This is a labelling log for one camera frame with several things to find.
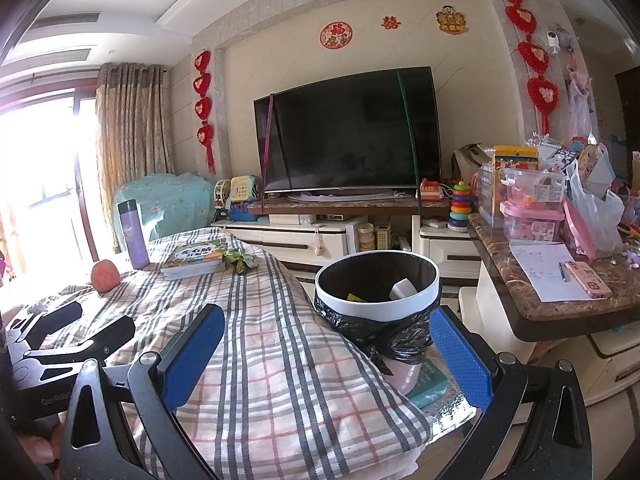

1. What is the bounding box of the large black television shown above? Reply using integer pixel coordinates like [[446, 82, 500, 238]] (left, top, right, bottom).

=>
[[254, 66, 442, 193]]

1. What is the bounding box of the white foam block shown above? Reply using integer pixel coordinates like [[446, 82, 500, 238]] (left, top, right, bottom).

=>
[[390, 278, 418, 300]]

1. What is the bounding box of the round red wall decal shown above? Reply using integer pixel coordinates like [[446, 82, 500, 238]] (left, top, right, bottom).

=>
[[319, 21, 354, 50]]

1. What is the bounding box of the rainbow stacking ring toy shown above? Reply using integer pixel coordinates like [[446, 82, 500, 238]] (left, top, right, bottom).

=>
[[448, 180, 473, 232]]

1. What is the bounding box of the pink plastic storage box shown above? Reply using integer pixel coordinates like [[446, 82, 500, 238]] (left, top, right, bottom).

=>
[[500, 200, 565, 243]]

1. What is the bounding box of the brown marble side counter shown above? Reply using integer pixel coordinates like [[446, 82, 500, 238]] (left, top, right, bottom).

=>
[[469, 214, 639, 342]]

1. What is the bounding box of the green snack wrapper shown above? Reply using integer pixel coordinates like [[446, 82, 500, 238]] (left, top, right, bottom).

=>
[[222, 249, 258, 275]]

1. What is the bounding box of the left red heart garland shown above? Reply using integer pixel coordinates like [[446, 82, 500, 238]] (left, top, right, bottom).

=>
[[192, 50, 216, 174]]

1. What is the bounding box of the red peach fruit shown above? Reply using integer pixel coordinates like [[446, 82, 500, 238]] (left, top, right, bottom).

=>
[[90, 259, 122, 294]]

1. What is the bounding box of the beige window curtain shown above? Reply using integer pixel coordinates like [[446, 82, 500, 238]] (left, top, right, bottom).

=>
[[96, 63, 174, 250]]

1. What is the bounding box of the children's picture book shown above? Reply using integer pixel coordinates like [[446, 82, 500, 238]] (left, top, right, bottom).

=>
[[160, 240, 227, 281]]

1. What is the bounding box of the yellow toy telephone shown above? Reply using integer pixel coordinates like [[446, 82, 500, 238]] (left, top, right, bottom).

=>
[[229, 174, 262, 203]]

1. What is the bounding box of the pink smartphone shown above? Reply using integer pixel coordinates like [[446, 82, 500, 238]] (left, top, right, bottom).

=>
[[564, 261, 613, 299]]

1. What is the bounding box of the teal floral covered furniture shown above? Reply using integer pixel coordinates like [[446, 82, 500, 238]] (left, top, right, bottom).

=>
[[113, 172, 214, 250]]

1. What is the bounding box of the black white trash bin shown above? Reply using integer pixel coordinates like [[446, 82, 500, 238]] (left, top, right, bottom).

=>
[[314, 250, 442, 372]]

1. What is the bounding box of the purple thermos bottle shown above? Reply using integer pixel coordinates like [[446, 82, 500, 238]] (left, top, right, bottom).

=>
[[117, 200, 150, 270]]

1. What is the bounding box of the person's left hand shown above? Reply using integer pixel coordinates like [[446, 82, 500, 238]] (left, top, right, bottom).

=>
[[15, 412, 66, 466]]

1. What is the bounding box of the white tv cabinet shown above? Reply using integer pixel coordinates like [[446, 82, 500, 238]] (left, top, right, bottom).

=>
[[216, 217, 480, 283]]

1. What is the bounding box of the plaid checkered blanket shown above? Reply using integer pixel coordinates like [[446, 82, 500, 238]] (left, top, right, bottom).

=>
[[1, 228, 431, 479]]

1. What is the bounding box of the red heart garland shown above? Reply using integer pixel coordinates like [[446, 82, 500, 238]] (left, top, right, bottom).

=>
[[504, 0, 560, 134], [192, 50, 216, 174]]

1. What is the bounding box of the white paper sheet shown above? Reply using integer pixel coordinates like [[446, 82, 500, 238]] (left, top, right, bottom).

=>
[[509, 240, 590, 302]]

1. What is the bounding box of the right red heart garland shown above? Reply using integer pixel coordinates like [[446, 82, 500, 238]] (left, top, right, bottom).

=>
[[504, 0, 560, 134]]

